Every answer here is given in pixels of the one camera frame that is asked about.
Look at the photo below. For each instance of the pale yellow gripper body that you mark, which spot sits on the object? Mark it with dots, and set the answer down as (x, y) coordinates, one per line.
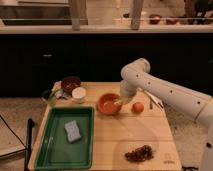
(125, 100)

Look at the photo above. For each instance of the yellow banana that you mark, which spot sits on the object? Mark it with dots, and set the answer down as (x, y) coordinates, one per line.
(118, 103)

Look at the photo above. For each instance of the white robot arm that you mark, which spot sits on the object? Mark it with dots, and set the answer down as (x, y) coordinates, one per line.
(198, 105)

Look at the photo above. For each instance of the red bowl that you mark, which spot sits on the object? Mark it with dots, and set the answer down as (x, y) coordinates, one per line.
(106, 104)

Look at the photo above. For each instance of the dark brown bowl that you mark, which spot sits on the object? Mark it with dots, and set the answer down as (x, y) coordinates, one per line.
(69, 83)

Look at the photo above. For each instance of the orange fruit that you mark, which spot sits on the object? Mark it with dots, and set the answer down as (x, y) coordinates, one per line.
(137, 108)

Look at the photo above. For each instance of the black and white tool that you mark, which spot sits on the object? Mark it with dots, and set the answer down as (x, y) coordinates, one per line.
(154, 99)

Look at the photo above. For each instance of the white cup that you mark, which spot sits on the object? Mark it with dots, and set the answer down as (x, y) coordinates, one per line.
(79, 94)

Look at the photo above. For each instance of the bunch of dark grapes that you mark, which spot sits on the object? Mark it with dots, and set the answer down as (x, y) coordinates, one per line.
(140, 154)

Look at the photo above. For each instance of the grey blue sponge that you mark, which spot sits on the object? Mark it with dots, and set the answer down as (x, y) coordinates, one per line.
(73, 131)

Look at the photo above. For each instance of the small crumpled foil item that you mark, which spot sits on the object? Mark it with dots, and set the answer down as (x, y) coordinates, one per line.
(61, 94)

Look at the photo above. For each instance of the green plastic tray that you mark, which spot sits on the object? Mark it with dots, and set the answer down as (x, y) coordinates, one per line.
(55, 151)

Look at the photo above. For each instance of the dark green cup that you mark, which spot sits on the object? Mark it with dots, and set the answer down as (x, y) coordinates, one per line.
(48, 96)

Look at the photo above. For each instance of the black chair frame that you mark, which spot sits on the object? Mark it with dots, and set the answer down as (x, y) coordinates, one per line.
(25, 147)

